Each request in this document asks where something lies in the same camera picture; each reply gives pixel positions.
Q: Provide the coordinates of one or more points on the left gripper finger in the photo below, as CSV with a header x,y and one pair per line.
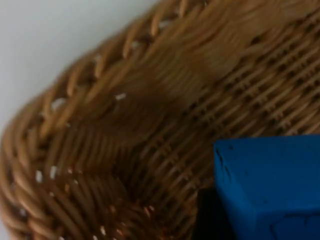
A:
x,y
212,217

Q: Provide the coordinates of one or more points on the blue cube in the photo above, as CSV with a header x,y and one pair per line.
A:
x,y
270,185

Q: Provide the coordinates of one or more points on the pale brown wicker basket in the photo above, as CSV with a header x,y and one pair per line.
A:
x,y
140,120

